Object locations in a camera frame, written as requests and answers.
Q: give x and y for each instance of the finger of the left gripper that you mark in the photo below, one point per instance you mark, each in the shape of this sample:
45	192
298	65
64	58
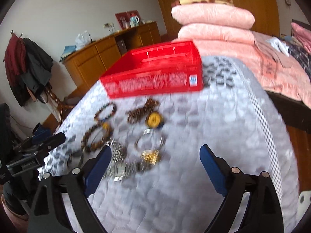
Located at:
52	142

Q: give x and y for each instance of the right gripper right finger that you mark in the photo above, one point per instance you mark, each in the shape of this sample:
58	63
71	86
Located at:
263	211

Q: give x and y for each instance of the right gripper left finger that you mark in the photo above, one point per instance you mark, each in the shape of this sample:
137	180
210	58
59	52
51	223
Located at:
48	213

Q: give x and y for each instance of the silver bangle with gold charm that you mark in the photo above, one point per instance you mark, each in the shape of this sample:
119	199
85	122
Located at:
149	144

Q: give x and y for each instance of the wooden coat stand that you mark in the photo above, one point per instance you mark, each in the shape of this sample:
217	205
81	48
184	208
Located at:
57	107

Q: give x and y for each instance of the black hanging coat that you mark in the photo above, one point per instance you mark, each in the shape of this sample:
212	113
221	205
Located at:
38	73

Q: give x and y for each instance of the grey floral quilted bedspread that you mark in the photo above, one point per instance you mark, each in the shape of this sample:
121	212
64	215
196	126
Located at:
234	116

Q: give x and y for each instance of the wooden sideboard cabinet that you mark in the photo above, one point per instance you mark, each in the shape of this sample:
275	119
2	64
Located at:
85	66

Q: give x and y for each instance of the dark red hanging garment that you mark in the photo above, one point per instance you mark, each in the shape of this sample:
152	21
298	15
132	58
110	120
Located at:
14	59

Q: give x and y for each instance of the blue folded cloth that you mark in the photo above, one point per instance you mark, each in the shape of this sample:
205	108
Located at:
68	50

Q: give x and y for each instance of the white plastic bag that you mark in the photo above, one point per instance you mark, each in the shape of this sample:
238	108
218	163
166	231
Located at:
82	40

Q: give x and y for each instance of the pink bed quilt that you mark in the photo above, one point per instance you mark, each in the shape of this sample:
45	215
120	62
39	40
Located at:
285	77

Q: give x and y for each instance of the red tin box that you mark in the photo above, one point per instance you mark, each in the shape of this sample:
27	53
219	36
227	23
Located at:
170	67

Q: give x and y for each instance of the teal white kettle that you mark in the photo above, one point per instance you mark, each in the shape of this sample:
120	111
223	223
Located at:
134	21

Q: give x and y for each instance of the pile of folded clothes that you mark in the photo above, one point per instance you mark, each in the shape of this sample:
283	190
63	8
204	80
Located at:
296	45

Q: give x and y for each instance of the lower pink pillow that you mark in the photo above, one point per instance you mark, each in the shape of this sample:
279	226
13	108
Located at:
218	32

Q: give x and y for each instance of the pink pillow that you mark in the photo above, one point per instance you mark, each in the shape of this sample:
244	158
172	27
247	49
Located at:
216	14
218	32

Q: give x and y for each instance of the upper pink pillow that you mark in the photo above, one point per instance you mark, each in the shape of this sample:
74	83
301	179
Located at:
216	14

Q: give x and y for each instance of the wooden door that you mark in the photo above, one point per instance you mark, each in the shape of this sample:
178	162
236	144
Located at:
264	11

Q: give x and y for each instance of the wall power socket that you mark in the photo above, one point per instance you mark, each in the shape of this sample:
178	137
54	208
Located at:
108	25

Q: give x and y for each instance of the red picture frame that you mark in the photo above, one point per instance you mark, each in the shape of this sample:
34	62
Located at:
123	18

